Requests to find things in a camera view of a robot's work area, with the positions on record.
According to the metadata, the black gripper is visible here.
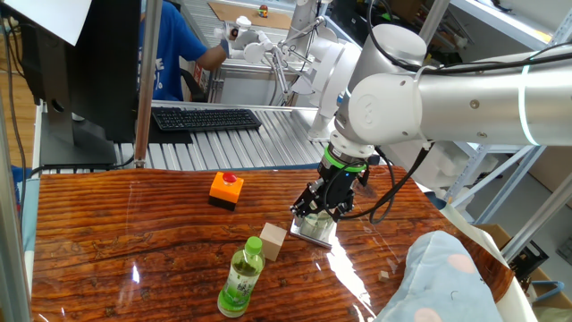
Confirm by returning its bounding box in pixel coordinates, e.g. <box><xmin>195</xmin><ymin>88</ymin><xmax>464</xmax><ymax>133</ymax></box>
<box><xmin>290</xmin><ymin>161</ymin><xmax>371</xmax><ymax>224</ymax></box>

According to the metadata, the silver digital pocket scale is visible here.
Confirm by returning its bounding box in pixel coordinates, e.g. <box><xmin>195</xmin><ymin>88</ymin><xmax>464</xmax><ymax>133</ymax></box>
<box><xmin>289</xmin><ymin>217</ymin><xmax>339</xmax><ymax>250</ymax></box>

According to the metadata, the orange emergency stop button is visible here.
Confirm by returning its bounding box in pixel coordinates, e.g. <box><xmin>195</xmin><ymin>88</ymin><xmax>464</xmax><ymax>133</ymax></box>
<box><xmin>207</xmin><ymin>171</ymin><xmax>246</xmax><ymax>212</ymax></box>

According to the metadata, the aluminium profile workbench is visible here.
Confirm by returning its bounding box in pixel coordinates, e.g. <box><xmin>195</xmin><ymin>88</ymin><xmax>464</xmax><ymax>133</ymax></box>
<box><xmin>30</xmin><ymin>100</ymin><xmax>372</xmax><ymax>174</ymax></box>

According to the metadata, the green tea bottle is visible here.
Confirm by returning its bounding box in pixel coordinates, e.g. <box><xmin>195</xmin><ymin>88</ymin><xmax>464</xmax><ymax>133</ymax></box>
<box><xmin>216</xmin><ymin>235</ymin><xmax>266</xmax><ymax>319</ymax></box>

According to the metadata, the light blue face pillow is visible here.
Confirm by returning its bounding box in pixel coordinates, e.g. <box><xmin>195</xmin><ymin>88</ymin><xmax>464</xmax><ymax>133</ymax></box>
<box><xmin>373</xmin><ymin>229</ymin><xmax>506</xmax><ymax>322</ymax></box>

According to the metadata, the black computer keyboard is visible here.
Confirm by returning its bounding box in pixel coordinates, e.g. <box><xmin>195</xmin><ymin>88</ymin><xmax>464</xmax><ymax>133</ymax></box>
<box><xmin>150</xmin><ymin>106</ymin><xmax>264</xmax><ymax>133</ymax></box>

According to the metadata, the brown cardboard box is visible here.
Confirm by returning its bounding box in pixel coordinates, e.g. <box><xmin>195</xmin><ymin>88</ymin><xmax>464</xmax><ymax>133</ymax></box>
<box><xmin>473</xmin><ymin>223</ymin><xmax>572</xmax><ymax>310</ymax></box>

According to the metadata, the black mouse pad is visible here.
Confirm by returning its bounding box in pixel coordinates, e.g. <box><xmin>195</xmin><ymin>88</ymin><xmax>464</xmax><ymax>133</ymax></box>
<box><xmin>147</xmin><ymin>116</ymin><xmax>194</xmax><ymax>146</ymax></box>

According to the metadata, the white jointed teleoperation device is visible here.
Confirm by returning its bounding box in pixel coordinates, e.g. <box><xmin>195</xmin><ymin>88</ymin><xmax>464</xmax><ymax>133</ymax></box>
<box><xmin>213</xmin><ymin>15</ymin><xmax>291</xmax><ymax>106</ymax></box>

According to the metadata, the black office chair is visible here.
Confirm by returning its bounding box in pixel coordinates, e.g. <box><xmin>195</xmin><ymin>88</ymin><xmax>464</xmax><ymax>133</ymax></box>
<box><xmin>181</xmin><ymin>66</ymin><xmax>209</xmax><ymax>103</ymax></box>

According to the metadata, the flat cardboard sheet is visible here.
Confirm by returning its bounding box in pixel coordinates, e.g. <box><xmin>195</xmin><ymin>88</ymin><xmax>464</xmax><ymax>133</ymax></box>
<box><xmin>207</xmin><ymin>1</ymin><xmax>294</xmax><ymax>31</ymax></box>

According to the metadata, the person in blue shirt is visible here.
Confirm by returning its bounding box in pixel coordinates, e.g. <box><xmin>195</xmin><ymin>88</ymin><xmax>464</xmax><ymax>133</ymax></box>
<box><xmin>137</xmin><ymin>0</ymin><xmax>230</xmax><ymax>103</ymax></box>

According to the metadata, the black computer monitor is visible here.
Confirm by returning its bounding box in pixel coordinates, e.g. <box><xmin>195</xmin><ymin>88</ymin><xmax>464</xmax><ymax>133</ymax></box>
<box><xmin>17</xmin><ymin>0</ymin><xmax>142</xmax><ymax>167</ymax></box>

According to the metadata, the white paper sheet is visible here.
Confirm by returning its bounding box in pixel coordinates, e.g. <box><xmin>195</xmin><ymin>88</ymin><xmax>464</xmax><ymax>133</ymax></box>
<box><xmin>2</xmin><ymin>0</ymin><xmax>93</xmax><ymax>47</ymax></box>

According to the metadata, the green wrist flange ring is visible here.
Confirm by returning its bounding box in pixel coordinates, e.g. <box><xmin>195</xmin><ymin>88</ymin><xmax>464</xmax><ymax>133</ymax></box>
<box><xmin>324</xmin><ymin>145</ymin><xmax>368</xmax><ymax>174</ymax></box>

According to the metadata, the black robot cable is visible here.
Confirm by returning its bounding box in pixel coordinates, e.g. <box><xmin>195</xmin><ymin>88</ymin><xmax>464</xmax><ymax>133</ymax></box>
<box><xmin>324</xmin><ymin>145</ymin><xmax>433</xmax><ymax>225</ymax></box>
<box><xmin>366</xmin><ymin>0</ymin><xmax>572</xmax><ymax>76</ymax></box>

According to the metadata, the black monitor cable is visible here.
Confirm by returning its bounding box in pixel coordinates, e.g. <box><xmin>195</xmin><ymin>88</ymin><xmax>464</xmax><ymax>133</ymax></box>
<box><xmin>27</xmin><ymin>154</ymin><xmax>136</xmax><ymax>179</ymax></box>

